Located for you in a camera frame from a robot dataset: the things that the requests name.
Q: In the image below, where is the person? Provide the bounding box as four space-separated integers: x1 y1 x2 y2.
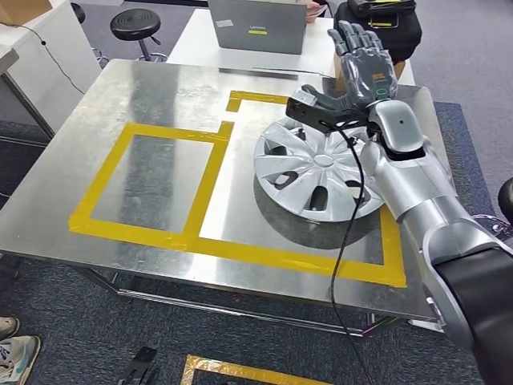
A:
0 317 41 385

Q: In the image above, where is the brown cardboard sheet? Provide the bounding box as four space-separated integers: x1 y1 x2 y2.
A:
0 0 53 26

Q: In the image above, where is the silver wheel hubcap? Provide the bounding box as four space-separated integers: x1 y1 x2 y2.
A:
253 115 386 225

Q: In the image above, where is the black camera cable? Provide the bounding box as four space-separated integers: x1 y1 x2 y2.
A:
328 124 376 385

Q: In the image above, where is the white cabinet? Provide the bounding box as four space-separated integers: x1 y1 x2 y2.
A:
0 0 102 140

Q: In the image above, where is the grey laptop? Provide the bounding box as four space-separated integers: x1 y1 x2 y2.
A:
207 0 307 56

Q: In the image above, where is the black bag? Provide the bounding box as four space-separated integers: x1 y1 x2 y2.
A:
333 0 423 63

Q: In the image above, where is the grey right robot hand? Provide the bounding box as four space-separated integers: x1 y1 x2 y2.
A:
301 20 398 116

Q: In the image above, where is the white desk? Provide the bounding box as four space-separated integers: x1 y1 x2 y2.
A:
166 7 416 86

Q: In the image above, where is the stainless steel workbench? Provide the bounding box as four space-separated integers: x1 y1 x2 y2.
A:
0 58 450 338

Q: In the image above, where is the thin black cable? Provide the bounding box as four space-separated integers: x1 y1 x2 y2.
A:
0 21 86 97

